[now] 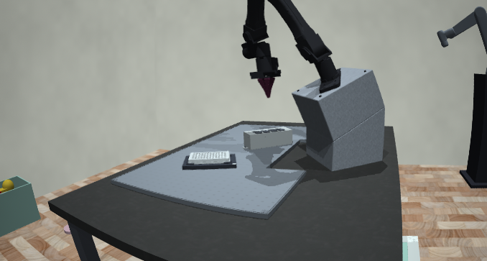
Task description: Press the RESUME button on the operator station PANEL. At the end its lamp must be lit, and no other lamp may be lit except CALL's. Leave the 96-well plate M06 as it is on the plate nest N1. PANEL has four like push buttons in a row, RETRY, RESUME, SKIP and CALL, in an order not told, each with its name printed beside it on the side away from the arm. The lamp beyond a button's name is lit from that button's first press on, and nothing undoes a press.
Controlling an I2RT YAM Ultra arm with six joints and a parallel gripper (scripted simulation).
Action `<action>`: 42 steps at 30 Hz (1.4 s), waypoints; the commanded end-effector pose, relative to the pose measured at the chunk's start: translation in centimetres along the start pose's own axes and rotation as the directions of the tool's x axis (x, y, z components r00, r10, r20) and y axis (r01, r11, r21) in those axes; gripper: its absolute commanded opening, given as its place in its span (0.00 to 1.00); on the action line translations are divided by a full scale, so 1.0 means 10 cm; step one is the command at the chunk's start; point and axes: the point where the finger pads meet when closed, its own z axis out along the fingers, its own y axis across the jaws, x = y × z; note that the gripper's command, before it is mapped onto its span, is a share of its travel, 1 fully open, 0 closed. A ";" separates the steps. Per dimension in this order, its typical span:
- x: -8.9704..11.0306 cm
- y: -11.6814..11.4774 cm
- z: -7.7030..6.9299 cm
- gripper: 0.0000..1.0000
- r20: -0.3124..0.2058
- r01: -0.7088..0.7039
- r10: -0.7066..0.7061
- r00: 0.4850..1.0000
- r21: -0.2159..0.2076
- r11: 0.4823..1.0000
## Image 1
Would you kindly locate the white control panel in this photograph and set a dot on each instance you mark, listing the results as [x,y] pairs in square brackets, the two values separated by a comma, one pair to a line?
[263,138]

